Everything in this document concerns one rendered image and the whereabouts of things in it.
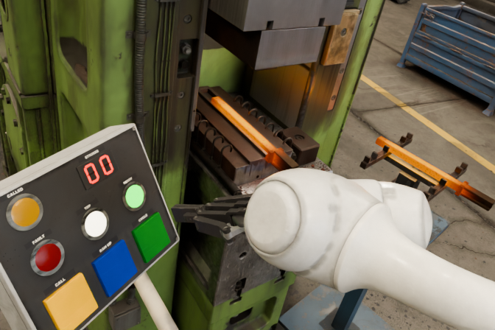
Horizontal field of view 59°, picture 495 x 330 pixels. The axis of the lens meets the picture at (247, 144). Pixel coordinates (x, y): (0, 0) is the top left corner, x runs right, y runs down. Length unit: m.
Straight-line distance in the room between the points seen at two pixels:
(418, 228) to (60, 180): 0.56
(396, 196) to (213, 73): 1.12
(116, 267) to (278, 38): 0.60
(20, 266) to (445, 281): 0.60
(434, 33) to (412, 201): 4.54
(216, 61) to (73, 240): 0.95
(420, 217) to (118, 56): 0.71
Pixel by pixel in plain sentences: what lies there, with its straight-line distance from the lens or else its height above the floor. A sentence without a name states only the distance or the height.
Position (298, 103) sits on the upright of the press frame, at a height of 1.03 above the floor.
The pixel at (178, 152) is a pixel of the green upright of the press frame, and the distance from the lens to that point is 1.24.
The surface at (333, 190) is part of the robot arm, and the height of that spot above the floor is 1.42.
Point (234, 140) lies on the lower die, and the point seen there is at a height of 0.99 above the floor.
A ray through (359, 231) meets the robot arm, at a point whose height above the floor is 1.40.
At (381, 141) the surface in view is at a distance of 1.57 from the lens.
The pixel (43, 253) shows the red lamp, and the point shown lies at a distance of 0.79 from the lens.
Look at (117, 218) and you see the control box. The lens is 0.87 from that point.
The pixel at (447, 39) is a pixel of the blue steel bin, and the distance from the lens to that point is 5.00.
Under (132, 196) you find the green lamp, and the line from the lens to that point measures 0.88.
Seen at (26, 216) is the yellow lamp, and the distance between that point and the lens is 0.77.
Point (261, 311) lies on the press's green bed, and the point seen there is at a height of 0.19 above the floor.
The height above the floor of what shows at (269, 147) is 1.01.
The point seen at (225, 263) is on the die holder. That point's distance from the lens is 1.34.
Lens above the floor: 1.68
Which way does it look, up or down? 33 degrees down
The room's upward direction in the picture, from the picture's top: 11 degrees clockwise
